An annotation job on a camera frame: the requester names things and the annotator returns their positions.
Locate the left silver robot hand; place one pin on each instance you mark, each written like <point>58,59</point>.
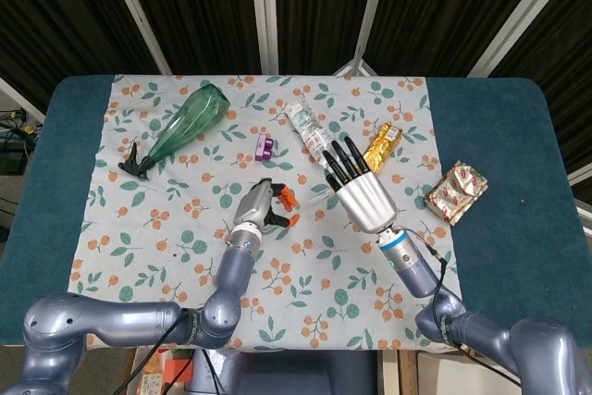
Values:
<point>256,205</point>

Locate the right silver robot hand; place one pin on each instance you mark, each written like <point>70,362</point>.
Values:
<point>365,203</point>

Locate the clear glass tube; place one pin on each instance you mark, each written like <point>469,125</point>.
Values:
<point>319,197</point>

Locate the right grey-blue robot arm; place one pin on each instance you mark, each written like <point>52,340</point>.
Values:
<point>462,316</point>

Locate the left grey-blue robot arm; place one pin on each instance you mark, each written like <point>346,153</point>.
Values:
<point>152,321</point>

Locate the purple toy block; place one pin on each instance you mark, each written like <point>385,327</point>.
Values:
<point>264,148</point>

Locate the gold foil snack package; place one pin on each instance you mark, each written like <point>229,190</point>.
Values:
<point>384,145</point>

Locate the floral orange green tablecloth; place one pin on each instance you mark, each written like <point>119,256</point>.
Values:
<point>300,284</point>

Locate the silver red snack package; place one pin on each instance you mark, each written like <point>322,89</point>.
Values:
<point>455,191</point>

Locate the clear plastic water bottle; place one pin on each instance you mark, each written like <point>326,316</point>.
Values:
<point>307,129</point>

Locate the green plastic spray bottle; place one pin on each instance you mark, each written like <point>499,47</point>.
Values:
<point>185,127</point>

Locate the teal table cover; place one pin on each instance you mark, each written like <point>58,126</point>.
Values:
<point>499,145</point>

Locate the grey-blue robot torso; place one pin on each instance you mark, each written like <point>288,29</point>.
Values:
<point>287,374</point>

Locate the cardboard box with packages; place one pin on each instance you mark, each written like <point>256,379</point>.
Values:
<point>155,374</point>

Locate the white storage box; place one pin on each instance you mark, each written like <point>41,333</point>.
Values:
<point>462,376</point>

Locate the white partition frame post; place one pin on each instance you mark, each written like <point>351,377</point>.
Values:
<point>370,11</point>
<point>136,11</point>
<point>266,11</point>
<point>518,16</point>

